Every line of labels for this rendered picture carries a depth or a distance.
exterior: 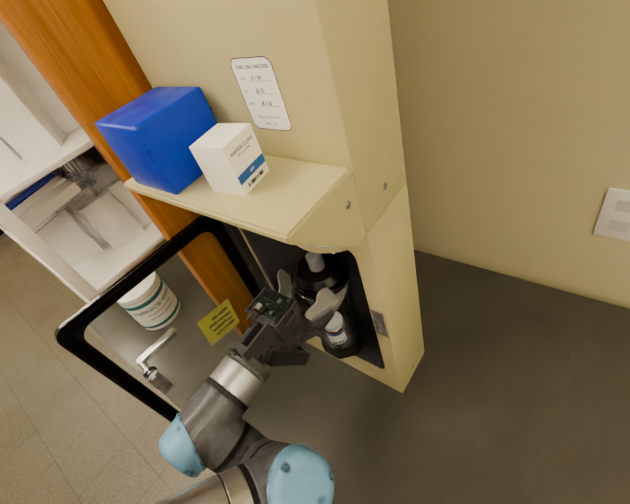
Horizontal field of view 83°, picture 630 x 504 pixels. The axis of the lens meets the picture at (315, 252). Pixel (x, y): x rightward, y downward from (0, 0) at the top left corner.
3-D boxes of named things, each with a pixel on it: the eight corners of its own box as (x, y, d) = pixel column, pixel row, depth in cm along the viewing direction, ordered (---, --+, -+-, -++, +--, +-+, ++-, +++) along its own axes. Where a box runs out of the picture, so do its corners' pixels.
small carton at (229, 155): (238, 168, 45) (216, 123, 41) (269, 170, 42) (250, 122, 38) (213, 192, 42) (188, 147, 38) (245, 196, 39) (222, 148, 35)
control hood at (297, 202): (210, 192, 63) (181, 140, 56) (369, 235, 45) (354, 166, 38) (159, 234, 58) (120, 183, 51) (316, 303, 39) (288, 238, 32)
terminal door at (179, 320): (285, 331, 90) (213, 208, 63) (190, 435, 77) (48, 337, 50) (283, 329, 90) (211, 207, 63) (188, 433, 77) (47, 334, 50)
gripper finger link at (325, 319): (336, 315, 58) (291, 345, 57) (339, 320, 59) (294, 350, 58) (322, 297, 62) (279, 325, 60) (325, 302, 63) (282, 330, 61)
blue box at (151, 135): (189, 145, 54) (156, 85, 48) (232, 152, 48) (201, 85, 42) (136, 183, 49) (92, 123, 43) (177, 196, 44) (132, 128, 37)
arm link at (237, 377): (255, 413, 54) (221, 387, 59) (274, 387, 56) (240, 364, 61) (234, 394, 49) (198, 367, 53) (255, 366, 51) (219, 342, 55)
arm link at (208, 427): (198, 474, 53) (153, 439, 52) (246, 408, 57) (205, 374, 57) (202, 492, 45) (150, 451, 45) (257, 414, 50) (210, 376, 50)
